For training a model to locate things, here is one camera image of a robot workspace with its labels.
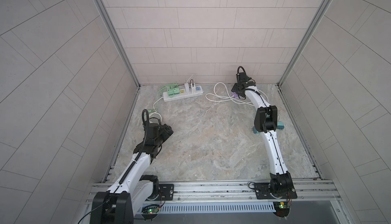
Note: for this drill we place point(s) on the aluminium mounting rail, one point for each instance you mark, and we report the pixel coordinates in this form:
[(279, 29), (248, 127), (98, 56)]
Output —
[(241, 196)]

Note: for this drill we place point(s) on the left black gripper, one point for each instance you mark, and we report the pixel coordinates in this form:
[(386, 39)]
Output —
[(165, 135)]

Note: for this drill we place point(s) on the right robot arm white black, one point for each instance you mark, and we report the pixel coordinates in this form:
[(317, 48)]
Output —
[(266, 123)]

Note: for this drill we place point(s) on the circuit board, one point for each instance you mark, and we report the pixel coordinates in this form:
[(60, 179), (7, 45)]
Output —
[(282, 209), (151, 209)]

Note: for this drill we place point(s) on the right circuit board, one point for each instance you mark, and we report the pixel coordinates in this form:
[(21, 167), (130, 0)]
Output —
[(282, 209)]

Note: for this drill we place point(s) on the white multicolour power strip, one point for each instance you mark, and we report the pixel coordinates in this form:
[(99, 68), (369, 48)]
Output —
[(183, 94)]

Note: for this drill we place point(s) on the green charger plug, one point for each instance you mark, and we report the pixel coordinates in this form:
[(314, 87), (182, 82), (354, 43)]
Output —
[(170, 92), (176, 91)]

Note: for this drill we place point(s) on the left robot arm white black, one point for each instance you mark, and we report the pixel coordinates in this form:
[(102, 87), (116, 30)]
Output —
[(135, 191)]

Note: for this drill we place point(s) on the left circuit board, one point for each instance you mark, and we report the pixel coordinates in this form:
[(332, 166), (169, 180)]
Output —
[(151, 209)]

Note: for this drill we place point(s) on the white charger with black cable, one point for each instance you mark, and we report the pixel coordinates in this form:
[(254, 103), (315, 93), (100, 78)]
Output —
[(193, 88)]

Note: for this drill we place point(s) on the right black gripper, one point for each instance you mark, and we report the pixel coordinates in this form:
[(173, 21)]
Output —
[(235, 88)]

